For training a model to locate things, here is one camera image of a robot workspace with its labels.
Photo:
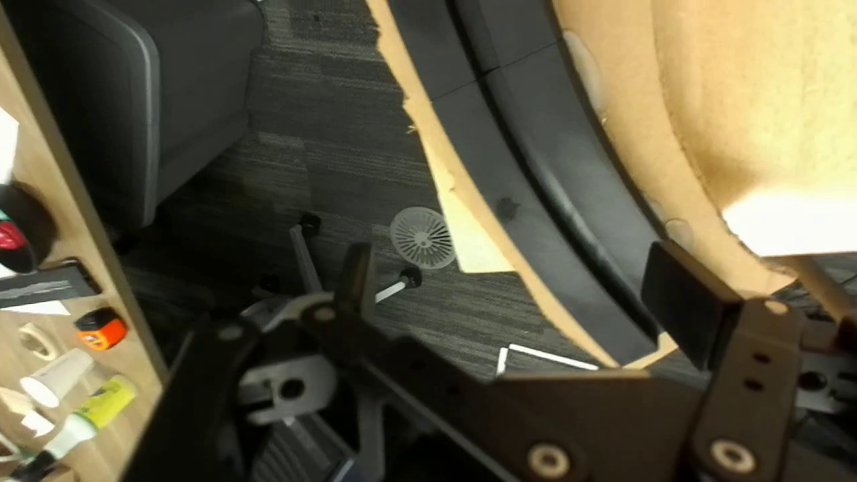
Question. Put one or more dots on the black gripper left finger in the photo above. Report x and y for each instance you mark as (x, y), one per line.
(354, 280)

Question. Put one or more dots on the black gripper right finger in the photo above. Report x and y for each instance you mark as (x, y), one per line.
(689, 300)

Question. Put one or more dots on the curved black board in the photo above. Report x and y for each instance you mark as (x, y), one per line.
(504, 92)

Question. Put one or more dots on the orange black small tool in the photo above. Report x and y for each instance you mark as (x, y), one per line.
(101, 331)

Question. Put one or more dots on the grey office chair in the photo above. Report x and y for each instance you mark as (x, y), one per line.
(146, 92)

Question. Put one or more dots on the long wooden office table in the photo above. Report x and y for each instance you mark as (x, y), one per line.
(65, 269)

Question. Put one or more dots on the green glue bottle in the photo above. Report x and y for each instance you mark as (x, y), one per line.
(82, 427)

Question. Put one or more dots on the white paper cup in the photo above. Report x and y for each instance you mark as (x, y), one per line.
(58, 378)

